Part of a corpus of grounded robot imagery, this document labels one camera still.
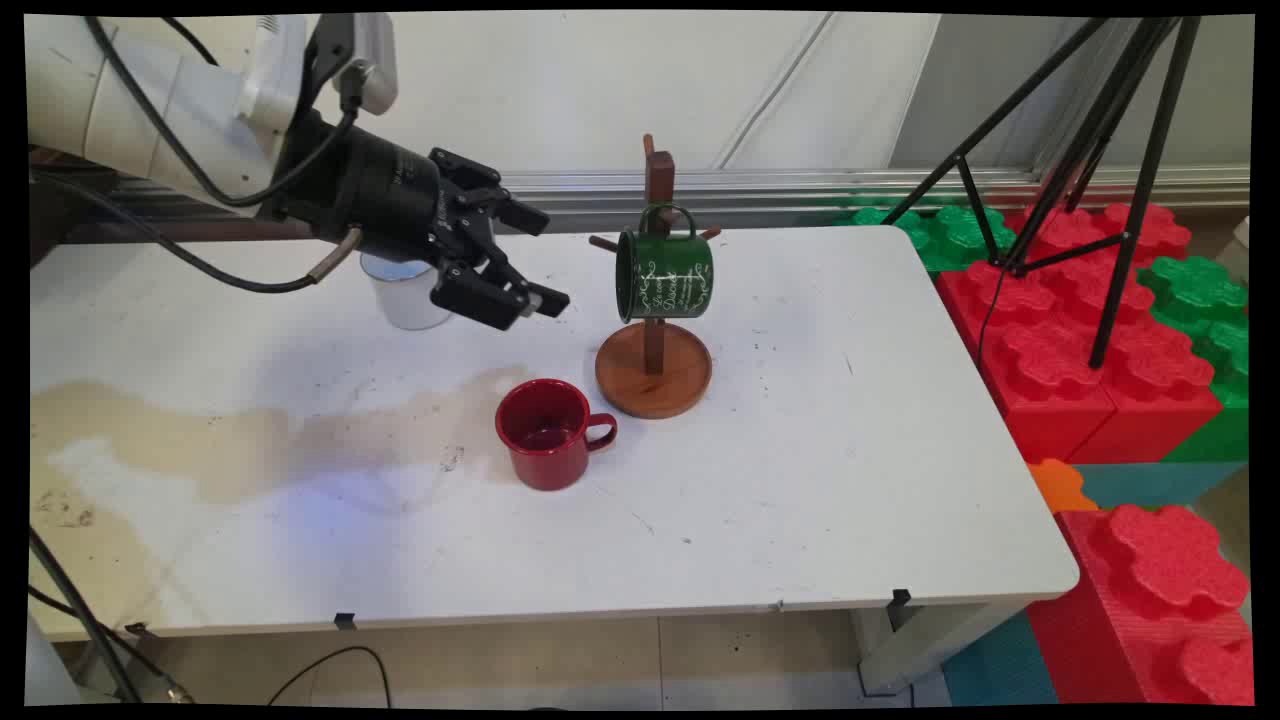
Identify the white table leg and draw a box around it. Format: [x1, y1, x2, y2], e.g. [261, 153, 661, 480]
[852, 598, 1031, 698]

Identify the red enamel mug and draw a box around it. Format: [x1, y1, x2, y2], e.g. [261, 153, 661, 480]
[495, 378, 618, 492]

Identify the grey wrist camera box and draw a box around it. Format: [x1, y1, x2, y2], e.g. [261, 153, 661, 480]
[300, 12, 399, 117]

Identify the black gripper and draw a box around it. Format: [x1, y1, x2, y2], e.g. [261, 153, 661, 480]
[268, 106, 572, 332]

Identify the wooden mug tree stand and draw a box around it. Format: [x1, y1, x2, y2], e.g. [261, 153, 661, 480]
[588, 133, 723, 420]

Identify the white enamel mug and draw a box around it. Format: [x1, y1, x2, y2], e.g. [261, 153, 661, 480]
[360, 250, 454, 332]

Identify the green enamel mug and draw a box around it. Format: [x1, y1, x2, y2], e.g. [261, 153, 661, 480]
[614, 203, 715, 323]

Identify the teal foam mat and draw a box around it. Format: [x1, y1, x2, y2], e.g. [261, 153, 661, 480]
[1074, 461, 1251, 512]

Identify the orange foam piece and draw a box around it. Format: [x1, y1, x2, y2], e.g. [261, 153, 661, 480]
[1027, 458, 1099, 514]

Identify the black tripod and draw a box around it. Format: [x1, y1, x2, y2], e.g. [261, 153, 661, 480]
[880, 15, 1202, 371]

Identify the black camera cable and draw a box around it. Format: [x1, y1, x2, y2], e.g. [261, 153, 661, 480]
[84, 14, 363, 209]

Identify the green foam block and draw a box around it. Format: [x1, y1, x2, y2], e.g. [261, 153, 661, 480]
[848, 204, 1017, 273]
[1138, 255, 1251, 463]

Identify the black cable with metal end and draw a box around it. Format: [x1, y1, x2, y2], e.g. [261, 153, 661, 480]
[30, 168, 363, 295]

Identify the thin black cable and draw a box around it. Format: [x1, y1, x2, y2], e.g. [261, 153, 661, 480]
[975, 262, 1009, 366]

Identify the aluminium wall rail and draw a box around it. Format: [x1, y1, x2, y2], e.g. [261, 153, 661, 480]
[110, 165, 1251, 233]

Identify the black floor cable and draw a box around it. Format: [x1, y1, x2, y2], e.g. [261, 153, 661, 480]
[28, 528, 196, 705]
[264, 645, 393, 707]

